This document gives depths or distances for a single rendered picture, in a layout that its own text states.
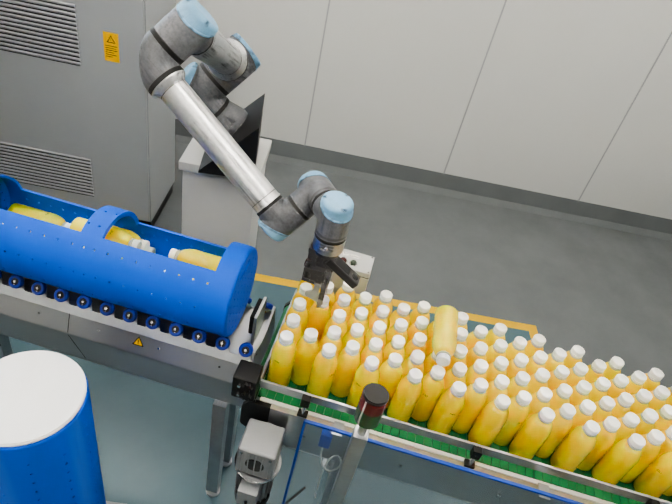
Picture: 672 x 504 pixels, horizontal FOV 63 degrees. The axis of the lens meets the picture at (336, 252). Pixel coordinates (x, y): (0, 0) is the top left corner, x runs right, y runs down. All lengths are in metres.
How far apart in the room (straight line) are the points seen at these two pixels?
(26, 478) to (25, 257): 0.60
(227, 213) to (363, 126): 2.24
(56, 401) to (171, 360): 0.42
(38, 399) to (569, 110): 3.95
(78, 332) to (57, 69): 1.74
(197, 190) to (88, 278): 0.76
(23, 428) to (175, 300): 0.48
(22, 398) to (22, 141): 2.27
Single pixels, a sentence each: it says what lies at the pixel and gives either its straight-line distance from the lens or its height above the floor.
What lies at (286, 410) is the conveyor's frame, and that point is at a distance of 1.69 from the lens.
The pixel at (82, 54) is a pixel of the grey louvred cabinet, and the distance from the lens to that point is 3.22.
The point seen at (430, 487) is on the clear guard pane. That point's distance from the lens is 1.76.
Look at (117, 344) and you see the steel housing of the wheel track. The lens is 1.89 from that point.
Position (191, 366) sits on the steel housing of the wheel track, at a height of 0.85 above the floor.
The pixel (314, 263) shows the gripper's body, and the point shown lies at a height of 1.25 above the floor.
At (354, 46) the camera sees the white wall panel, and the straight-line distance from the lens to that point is 4.18.
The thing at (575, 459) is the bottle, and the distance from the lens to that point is 1.80.
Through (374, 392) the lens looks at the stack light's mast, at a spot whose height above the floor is 1.26.
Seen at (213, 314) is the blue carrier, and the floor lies 1.12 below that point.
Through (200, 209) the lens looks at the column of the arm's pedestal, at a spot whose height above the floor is 0.88.
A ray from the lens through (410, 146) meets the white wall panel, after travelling 4.49.
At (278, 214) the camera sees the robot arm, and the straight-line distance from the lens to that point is 1.57.
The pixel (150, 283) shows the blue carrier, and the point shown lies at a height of 1.15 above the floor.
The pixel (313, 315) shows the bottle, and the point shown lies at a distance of 1.72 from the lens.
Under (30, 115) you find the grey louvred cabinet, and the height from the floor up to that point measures 0.67.
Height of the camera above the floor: 2.28
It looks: 38 degrees down
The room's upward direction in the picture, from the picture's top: 14 degrees clockwise
